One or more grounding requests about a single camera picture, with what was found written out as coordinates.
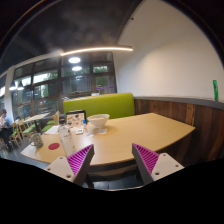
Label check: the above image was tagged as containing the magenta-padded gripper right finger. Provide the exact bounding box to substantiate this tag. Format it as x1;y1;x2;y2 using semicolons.
131;143;185;185

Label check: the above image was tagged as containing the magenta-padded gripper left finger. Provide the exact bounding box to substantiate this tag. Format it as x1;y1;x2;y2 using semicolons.
44;143;96;187

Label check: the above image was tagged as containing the clear black-capped drink bottle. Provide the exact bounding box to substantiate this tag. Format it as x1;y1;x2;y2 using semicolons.
57;119;77;158

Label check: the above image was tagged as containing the flat round red coaster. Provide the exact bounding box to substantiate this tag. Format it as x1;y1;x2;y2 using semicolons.
47;142;61;151

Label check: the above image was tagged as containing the dark speckled patterned mug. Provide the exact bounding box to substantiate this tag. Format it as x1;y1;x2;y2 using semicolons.
29;132;44;149

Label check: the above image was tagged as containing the white paper sheet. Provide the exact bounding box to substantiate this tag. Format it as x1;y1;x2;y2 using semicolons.
44;125;61;136

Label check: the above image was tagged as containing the group of green-seated wooden chairs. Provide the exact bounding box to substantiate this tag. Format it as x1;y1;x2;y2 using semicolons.
8;110;61;148

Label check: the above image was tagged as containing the black-framed menu tablet stand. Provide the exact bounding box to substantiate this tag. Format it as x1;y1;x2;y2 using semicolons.
65;109;88;129

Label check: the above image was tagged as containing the white paper napkin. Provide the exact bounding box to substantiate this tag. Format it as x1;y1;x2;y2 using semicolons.
87;126;108;137

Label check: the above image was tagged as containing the light wooden dining table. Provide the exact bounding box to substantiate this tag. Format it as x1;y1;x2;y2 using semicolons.
22;112;51;133

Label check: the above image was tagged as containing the white ceramic bowl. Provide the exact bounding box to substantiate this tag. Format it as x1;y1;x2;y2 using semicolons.
86;113;111;129

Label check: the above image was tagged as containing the person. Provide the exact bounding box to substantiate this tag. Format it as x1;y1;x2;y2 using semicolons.
0;108;14;151

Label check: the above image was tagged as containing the green upholstered bench backrest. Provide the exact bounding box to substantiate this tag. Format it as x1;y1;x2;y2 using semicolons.
63;92;136;120

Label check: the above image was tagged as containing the large dark-framed window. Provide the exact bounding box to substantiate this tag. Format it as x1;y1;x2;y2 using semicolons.
0;51;118;121

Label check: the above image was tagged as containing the green bottle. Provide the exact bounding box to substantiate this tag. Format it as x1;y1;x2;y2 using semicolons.
212;79;220;102

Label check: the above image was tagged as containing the large round pendant lamp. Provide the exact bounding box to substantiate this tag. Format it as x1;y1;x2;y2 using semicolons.
68;56;82;65

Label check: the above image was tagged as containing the long curved ceiling light strip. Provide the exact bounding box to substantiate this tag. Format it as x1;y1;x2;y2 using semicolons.
60;45;134;57

